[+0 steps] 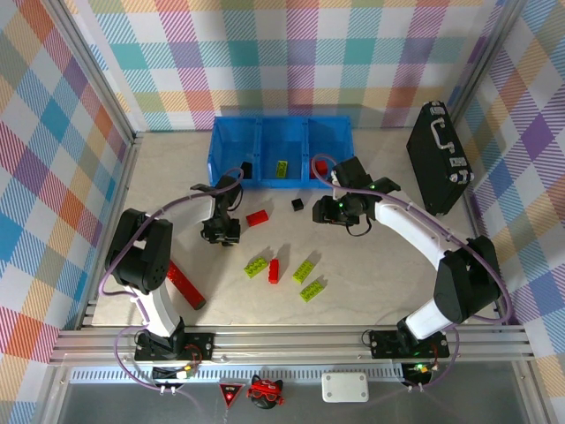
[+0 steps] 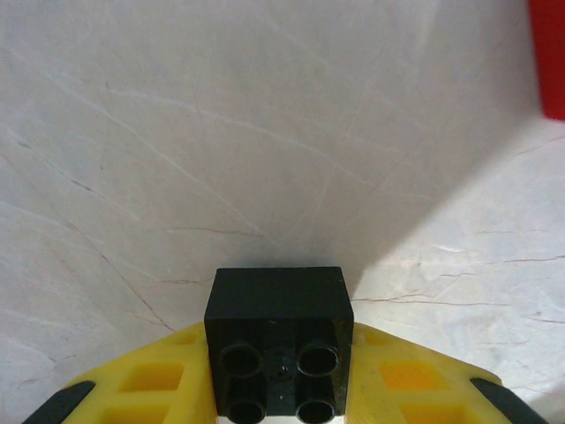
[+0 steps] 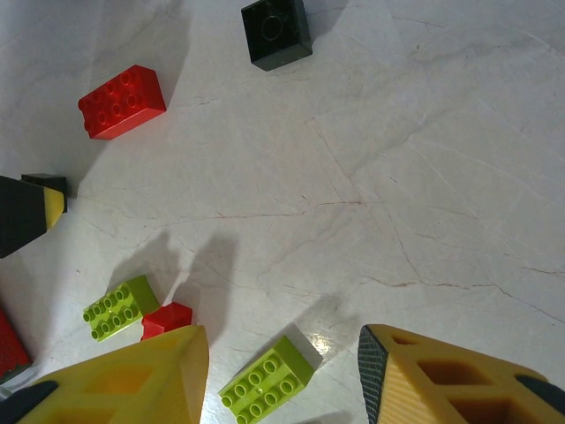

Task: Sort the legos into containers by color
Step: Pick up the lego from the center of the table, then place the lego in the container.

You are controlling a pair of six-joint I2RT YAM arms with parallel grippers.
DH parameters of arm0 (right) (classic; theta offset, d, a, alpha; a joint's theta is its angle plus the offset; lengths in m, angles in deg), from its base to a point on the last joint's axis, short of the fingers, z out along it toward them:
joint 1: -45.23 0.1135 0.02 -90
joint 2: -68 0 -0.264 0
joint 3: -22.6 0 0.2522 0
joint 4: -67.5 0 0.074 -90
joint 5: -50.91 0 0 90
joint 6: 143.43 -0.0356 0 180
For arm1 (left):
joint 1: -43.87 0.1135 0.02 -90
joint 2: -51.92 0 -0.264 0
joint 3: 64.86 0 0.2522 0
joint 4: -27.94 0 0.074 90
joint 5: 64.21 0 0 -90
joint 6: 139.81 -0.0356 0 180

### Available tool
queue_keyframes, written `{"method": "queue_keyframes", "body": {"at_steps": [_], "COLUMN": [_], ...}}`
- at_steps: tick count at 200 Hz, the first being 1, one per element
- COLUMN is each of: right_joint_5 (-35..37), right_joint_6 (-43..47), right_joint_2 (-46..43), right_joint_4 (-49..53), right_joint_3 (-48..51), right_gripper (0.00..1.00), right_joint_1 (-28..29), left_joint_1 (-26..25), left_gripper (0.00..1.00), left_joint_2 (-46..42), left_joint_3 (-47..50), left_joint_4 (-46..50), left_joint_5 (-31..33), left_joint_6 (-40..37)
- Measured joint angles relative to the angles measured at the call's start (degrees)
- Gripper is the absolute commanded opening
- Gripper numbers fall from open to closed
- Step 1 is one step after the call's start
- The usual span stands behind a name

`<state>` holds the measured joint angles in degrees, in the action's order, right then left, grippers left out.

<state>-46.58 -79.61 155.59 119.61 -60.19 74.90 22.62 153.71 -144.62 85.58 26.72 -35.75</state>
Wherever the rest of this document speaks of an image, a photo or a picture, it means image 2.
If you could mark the red lego brick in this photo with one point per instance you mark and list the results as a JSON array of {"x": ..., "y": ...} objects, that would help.
[{"x": 552, "y": 57}]

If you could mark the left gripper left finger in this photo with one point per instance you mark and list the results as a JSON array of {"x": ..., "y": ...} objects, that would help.
[{"x": 150, "y": 380}]

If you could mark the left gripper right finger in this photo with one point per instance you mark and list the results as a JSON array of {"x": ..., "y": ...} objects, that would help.
[{"x": 410, "y": 380}]

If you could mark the black square lego brick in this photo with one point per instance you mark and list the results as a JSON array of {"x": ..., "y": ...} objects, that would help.
[{"x": 278, "y": 300}]

